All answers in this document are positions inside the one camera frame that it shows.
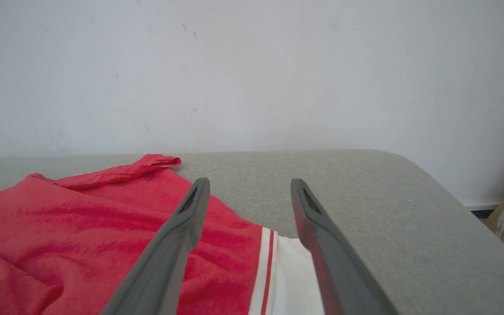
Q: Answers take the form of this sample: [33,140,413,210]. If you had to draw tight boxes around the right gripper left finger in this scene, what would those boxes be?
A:
[101,177,211,315]

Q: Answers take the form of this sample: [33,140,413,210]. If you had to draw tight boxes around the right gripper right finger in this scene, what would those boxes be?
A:
[290,178,399,315]

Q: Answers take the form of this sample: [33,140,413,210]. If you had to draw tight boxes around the red shirt with white sleeves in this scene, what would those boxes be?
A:
[0,154,326,315]

